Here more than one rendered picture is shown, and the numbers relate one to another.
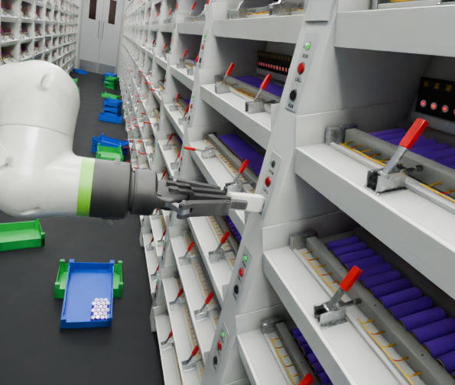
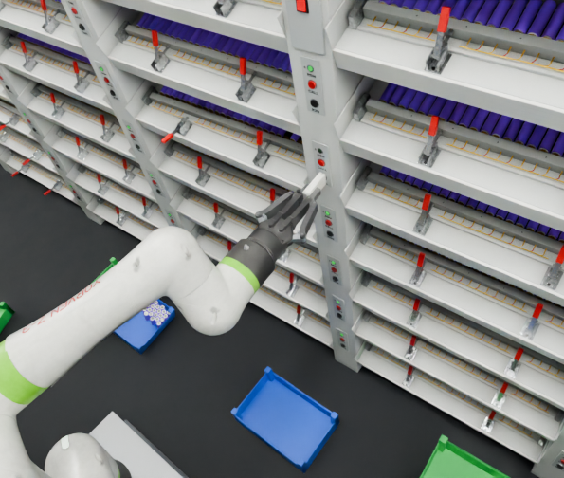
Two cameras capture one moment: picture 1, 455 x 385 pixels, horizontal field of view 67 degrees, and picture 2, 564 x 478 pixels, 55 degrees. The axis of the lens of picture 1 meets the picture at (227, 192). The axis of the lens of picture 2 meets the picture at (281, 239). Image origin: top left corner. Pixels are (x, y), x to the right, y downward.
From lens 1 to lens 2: 72 cm
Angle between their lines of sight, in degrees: 34
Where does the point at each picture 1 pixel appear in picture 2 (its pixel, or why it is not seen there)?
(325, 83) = (340, 90)
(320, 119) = (346, 111)
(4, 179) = (221, 320)
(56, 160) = (227, 284)
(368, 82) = not seen: hidden behind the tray
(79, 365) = (191, 360)
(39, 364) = (163, 388)
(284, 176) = (339, 158)
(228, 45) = not seen: outside the picture
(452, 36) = (443, 91)
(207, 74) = (106, 40)
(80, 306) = (134, 325)
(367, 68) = not seen: hidden behind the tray
